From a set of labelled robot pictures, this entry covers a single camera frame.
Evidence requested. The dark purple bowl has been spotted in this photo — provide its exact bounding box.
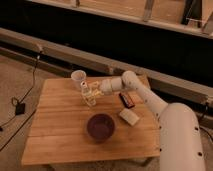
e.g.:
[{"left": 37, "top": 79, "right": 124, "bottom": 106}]
[{"left": 87, "top": 113, "right": 115, "bottom": 142}]

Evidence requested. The black power adapter box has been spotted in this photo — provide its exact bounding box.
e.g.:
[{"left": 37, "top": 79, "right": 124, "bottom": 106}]
[{"left": 15, "top": 103, "right": 25, "bottom": 115}]

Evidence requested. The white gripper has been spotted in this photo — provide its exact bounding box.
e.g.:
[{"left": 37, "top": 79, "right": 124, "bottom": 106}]
[{"left": 91, "top": 77, "right": 123, "bottom": 97}]

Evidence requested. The wooden table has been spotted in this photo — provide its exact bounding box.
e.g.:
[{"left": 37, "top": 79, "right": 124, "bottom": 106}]
[{"left": 22, "top": 78, "right": 160, "bottom": 165}]

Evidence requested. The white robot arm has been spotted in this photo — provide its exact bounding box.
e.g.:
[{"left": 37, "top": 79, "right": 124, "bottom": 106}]
[{"left": 90, "top": 71, "right": 206, "bottom": 171}]

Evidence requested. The white sponge block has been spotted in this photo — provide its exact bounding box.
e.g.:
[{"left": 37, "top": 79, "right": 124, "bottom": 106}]
[{"left": 119, "top": 108, "right": 140, "bottom": 126}]

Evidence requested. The black floor cable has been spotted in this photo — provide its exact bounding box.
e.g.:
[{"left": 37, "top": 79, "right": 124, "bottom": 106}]
[{"left": 0, "top": 53, "right": 42, "bottom": 152}]

